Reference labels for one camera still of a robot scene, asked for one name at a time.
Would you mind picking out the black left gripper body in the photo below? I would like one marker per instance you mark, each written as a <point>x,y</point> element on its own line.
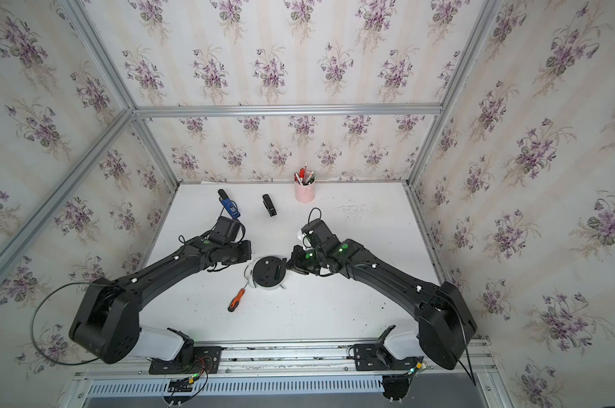
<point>236,253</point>

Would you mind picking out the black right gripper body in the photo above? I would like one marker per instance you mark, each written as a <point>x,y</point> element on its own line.
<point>308,261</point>

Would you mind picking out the white twin-bell alarm clock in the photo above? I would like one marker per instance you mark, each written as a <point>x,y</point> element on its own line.
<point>266,273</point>

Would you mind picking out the orange handled screwdriver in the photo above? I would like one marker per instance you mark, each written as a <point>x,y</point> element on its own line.
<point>235,302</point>

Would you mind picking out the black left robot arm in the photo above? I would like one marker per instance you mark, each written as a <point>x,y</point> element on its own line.
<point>107,323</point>

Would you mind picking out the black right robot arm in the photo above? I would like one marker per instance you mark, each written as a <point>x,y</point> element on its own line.
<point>445,324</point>

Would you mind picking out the blue black stapler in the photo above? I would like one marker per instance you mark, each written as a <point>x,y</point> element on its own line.
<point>229,205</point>

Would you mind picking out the pink pen cup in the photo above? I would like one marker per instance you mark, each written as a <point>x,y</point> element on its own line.
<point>304,193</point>

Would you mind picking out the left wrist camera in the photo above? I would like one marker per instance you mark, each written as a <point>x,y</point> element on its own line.
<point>225,230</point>

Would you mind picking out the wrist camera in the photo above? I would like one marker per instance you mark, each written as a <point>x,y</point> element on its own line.
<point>225,230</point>
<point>315,234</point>

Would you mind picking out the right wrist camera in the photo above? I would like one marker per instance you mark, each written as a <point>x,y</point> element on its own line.
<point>315,234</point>

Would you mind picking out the aluminium front rail frame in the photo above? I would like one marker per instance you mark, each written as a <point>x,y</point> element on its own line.
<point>284,358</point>

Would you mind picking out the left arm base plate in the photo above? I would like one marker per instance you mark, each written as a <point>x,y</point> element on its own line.
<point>190,359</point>

